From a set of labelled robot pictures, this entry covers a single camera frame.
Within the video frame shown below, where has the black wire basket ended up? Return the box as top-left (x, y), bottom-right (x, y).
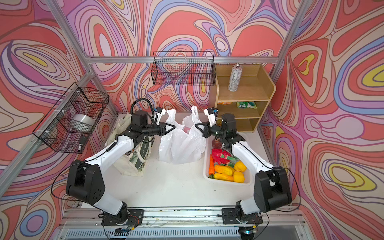
top-left (151, 51), bottom-right (216, 86)
top-left (33, 83), bottom-right (109, 154)

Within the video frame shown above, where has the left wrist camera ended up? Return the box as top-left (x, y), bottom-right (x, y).
top-left (154, 107), bottom-right (166, 125)

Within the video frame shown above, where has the orange carrot left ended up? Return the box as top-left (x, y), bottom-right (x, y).
top-left (209, 155), bottom-right (215, 177)

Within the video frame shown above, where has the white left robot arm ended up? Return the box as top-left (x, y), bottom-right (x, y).
top-left (66, 122), bottom-right (176, 220)

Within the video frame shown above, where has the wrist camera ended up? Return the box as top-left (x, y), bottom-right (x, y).
top-left (154, 107), bottom-right (166, 125)
top-left (204, 107), bottom-right (219, 127)

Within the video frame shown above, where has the white plastic produce basket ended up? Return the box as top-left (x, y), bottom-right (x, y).
top-left (203, 137), bottom-right (255, 186)

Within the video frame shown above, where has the yellow lemon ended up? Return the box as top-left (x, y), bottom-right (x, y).
top-left (233, 171), bottom-right (245, 183)
top-left (234, 161), bottom-right (247, 173)

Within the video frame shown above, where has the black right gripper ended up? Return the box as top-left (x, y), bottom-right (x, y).
top-left (195, 120), bottom-right (227, 139)

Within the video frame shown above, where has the yellow squash lower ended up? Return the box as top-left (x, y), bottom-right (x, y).
top-left (214, 173), bottom-right (234, 182)

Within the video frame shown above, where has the wooden shelf unit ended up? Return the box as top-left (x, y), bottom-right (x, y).
top-left (208, 65), bottom-right (276, 132)

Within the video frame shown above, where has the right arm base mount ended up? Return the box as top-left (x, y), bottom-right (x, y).
top-left (220, 206), bottom-right (263, 226)

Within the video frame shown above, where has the silver drink can right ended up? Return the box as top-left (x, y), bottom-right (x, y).
top-left (228, 65), bottom-right (243, 92)

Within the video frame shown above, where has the black wire basket left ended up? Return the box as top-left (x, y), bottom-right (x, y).
top-left (33, 83), bottom-right (109, 154)

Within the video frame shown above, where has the green snack packet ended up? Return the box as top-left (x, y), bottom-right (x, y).
top-left (236, 102), bottom-right (257, 109)

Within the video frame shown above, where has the dark red passion fruit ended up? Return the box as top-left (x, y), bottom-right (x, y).
top-left (212, 138), bottom-right (223, 149)

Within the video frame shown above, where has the cream canvas tote bag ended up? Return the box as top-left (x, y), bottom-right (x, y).
top-left (105, 113), bottom-right (154, 177)

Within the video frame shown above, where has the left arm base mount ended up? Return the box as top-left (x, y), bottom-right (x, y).
top-left (102, 209), bottom-right (145, 227)

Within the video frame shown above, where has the yellow lemon upper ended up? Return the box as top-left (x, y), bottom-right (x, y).
top-left (234, 161), bottom-right (247, 173)

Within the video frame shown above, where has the pink dragon fruit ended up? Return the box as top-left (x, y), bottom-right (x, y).
top-left (211, 149), bottom-right (239, 167)

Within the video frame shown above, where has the white plastic grocery bag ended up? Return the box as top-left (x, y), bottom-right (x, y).
top-left (158, 106), bottom-right (206, 165)

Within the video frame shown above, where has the black wire basket back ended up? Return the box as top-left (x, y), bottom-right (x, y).
top-left (151, 51), bottom-right (216, 86)

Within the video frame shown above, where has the yellow squash upper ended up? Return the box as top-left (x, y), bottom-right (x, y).
top-left (214, 165), bottom-right (234, 176)

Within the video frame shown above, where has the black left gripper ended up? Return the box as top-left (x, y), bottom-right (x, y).
top-left (140, 122), bottom-right (175, 138)

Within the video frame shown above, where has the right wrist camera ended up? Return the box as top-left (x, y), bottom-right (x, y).
top-left (204, 107), bottom-right (219, 127)

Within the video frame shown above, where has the yellow lemon lower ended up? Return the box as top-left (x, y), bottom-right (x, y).
top-left (233, 171), bottom-right (245, 183)

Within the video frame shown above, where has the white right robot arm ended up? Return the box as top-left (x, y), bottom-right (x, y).
top-left (195, 122), bottom-right (292, 215)

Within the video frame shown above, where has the yellow squash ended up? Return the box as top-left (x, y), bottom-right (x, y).
top-left (214, 165), bottom-right (234, 176)
top-left (214, 173), bottom-right (234, 182)

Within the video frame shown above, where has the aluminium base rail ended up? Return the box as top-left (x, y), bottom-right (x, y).
top-left (59, 206), bottom-right (308, 229)

